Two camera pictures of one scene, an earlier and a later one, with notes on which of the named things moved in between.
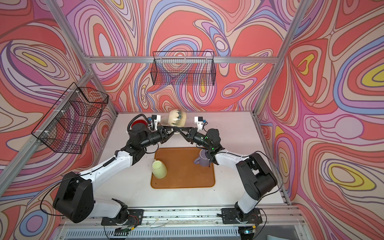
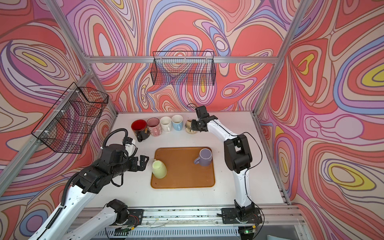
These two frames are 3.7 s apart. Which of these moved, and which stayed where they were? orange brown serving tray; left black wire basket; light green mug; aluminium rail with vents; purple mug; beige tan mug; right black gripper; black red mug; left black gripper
Moved: right black gripper; beige tan mug; left black gripper
Stayed: left black wire basket; aluminium rail with vents; black red mug; orange brown serving tray; light green mug; purple mug
